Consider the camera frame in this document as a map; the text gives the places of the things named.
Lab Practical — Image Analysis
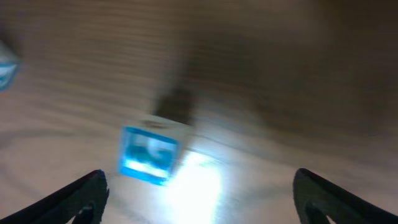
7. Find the wooden block blue side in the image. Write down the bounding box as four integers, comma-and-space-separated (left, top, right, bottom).
0, 40, 21, 93

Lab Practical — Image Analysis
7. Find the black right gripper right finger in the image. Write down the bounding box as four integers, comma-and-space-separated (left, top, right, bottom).
293, 168, 397, 224

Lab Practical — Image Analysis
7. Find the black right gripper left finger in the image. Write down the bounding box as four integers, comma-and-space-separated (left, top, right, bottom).
1, 170, 109, 224

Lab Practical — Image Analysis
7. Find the blue number 2 block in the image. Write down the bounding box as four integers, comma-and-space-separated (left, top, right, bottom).
119, 115, 193, 185

